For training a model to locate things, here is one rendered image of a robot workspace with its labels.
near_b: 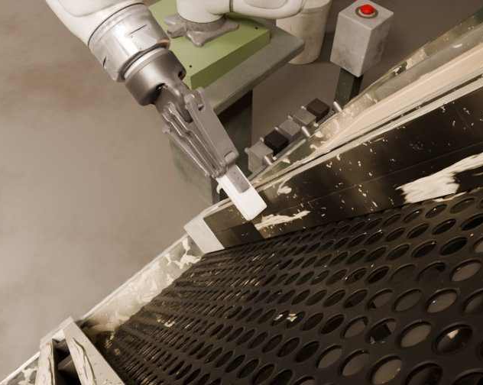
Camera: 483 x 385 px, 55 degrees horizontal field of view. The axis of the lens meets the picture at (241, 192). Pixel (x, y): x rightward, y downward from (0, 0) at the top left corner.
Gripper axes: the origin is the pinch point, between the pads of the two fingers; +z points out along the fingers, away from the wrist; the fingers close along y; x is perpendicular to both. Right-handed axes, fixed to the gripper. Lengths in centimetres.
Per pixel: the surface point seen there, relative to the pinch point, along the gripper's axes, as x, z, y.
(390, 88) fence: 65, 6, -33
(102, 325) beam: -21.9, 6.4, -38.0
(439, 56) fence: 65, 5, -16
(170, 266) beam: -5.0, 5.9, -38.0
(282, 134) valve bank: 49, -1, -60
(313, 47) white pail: 157, -25, -150
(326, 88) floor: 146, -2, -149
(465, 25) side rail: 89, 5, -23
